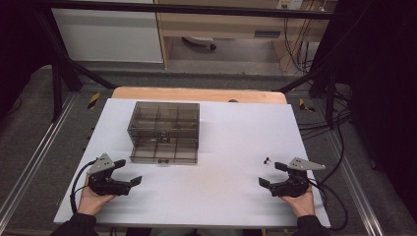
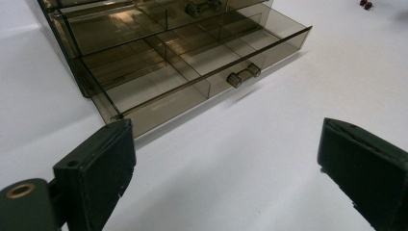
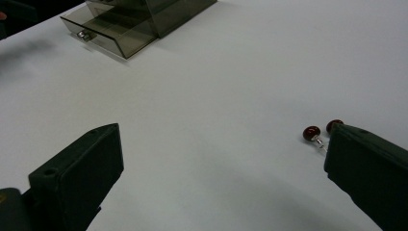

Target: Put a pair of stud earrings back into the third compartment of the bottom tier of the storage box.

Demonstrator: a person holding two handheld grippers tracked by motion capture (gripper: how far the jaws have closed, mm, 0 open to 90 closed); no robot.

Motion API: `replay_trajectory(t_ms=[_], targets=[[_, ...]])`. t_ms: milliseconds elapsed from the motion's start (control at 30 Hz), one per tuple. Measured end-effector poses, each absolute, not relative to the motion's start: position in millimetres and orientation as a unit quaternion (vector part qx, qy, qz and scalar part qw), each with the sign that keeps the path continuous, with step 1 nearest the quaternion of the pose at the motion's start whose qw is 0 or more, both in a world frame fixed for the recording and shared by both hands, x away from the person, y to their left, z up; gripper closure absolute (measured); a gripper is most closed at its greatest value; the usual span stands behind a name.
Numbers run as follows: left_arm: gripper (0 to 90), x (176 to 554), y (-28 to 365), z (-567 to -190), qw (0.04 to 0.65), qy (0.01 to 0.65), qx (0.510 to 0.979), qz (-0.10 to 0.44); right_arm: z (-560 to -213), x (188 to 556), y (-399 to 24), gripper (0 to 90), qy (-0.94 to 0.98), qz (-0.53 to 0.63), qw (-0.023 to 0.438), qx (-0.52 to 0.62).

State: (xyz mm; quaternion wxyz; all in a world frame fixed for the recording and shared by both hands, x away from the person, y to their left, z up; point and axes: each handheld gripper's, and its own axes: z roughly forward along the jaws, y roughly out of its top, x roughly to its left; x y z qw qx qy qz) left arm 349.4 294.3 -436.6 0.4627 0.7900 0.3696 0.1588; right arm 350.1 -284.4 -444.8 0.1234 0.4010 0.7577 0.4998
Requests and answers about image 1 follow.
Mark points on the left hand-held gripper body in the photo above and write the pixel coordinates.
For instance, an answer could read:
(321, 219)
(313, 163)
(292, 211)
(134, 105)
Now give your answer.
(104, 185)

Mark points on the office chair base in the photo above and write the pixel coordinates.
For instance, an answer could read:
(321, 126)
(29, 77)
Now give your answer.
(200, 41)

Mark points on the person's left hand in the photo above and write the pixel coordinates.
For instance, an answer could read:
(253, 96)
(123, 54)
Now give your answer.
(90, 203)

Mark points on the translucent grey drawer box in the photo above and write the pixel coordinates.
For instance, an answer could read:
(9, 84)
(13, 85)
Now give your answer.
(164, 118)

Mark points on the yellow black tape marker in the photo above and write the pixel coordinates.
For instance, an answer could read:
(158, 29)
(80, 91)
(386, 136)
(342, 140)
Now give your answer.
(305, 105)
(94, 100)

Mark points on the white cabinet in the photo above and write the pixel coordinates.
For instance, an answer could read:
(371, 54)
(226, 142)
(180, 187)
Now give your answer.
(108, 36)

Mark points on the black metal frame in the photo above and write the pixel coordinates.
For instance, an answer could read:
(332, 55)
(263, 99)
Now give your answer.
(196, 10)

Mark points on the white wall socket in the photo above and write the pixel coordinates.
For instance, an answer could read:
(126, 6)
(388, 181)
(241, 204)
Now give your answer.
(290, 4)

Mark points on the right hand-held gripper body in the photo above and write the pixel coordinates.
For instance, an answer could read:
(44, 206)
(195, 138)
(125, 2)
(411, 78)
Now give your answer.
(293, 187)

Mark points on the person's right hand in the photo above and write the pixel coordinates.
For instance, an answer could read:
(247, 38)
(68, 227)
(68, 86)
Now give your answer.
(303, 205)

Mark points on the aluminium floor rail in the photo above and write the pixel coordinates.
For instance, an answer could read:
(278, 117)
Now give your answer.
(355, 183)
(36, 154)

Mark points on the black curtain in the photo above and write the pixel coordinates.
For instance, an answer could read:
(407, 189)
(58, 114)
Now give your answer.
(19, 39)
(383, 82)

